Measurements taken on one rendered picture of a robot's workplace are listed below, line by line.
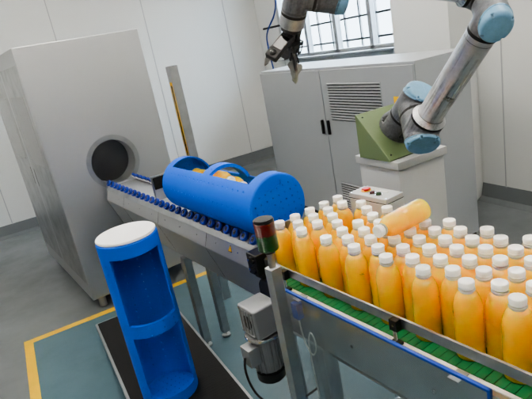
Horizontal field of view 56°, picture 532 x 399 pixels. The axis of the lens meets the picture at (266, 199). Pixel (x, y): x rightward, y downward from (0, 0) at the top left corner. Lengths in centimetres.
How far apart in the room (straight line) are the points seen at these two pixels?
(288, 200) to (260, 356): 64
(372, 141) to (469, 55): 69
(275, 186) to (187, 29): 543
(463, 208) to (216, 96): 445
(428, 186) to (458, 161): 126
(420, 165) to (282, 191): 77
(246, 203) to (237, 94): 561
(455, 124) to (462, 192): 51
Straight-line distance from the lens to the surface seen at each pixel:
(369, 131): 250
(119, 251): 227
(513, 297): 126
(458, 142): 379
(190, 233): 264
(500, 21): 195
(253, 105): 766
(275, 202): 205
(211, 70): 739
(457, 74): 208
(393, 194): 199
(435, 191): 263
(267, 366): 195
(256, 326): 182
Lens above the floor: 176
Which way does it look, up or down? 18 degrees down
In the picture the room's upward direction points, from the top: 11 degrees counter-clockwise
